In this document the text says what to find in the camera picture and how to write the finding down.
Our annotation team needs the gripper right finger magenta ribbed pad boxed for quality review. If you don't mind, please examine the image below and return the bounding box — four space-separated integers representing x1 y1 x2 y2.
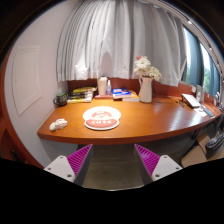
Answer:
134 144 182 185

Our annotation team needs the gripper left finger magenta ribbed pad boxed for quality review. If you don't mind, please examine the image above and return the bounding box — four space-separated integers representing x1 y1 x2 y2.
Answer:
45 144 93 186

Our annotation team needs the white computer mouse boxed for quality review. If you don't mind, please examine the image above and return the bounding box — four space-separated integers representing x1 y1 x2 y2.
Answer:
49 119 68 131

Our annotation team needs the round red white mouse pad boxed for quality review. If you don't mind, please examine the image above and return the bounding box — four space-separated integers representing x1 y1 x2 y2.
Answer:
83 106 121 130

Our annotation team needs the black bag under desk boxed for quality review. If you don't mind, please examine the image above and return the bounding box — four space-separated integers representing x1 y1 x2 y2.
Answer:
205 133 224 159

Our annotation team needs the dark green mug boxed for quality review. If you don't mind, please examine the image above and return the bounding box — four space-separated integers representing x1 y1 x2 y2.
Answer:
53 93 67 107

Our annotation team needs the stack of yellow green books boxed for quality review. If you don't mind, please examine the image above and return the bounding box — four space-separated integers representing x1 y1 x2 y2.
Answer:
67 87 97 103

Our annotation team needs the white laptop stand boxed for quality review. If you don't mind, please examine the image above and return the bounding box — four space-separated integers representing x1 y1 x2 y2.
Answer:
182 94 201 108

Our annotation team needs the red tray under container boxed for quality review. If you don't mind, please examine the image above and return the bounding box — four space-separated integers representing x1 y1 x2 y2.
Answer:
94 95 113 100

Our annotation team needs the blue book stack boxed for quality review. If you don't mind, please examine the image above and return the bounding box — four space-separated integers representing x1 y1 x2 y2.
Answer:
112 88 139 102

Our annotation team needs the black remote control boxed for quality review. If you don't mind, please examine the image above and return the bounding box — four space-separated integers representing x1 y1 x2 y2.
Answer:
203 109 214 117

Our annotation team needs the clear small bottle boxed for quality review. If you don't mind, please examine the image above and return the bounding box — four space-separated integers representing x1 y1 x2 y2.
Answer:
106 80 111 96

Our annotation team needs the white ceramic vase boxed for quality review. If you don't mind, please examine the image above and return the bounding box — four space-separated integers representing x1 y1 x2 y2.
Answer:
139 77 153 103

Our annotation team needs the white cylindrical container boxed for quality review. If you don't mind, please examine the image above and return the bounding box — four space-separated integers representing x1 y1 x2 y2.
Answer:
97 77 107 95

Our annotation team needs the white flower bouquet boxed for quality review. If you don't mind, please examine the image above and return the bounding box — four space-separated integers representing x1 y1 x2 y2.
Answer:
134 56 162 81

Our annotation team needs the white sheer curtain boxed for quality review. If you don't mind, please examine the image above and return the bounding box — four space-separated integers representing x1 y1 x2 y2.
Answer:
57 0 186 86

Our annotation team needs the white wall panel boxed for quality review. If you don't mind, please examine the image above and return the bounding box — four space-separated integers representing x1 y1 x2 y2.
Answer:
12 45 42 115

